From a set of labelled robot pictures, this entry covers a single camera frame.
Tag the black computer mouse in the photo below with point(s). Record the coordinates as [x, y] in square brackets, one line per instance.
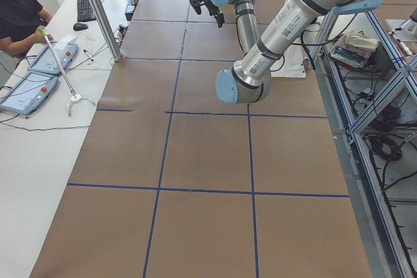
[79, 26]

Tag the stack of books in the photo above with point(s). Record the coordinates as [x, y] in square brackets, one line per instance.
[354, 49]

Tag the upper teach pendant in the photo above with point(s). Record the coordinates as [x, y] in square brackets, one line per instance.
[45, 62]

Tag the lower teach pendant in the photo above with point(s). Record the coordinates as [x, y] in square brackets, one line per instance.
[27, 95]

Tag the aluminium frame post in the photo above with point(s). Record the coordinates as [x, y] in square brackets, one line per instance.
[105, 28]

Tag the seated person black shirt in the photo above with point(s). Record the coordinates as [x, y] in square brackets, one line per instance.
[20, 24]

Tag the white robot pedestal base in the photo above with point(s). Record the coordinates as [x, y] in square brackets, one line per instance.
[291, 65]

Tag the teach pendant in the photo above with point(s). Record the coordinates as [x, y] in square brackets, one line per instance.
[27, 95]
[45, 62]

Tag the black keyboard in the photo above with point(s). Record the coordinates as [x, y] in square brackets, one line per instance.
[85, 11]

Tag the metal rod reacher tool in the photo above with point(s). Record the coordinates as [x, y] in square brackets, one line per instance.
[75, 97]

